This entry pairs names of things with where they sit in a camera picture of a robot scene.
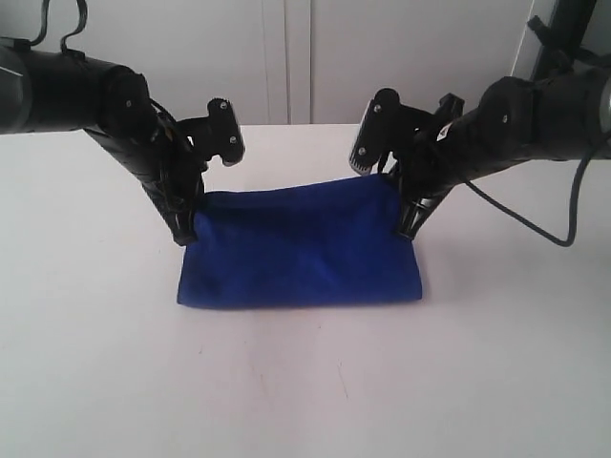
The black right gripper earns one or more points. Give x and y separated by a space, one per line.
433 151

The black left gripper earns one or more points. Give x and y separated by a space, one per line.
168 170

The blue towel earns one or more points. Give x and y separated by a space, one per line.
325 244

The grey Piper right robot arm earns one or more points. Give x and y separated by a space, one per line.
561 118

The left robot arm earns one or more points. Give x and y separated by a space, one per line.
45 92

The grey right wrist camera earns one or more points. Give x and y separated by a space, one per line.
387 127

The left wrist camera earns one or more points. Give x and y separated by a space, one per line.
217 134

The dark vertical post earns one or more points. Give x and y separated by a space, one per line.
560 37

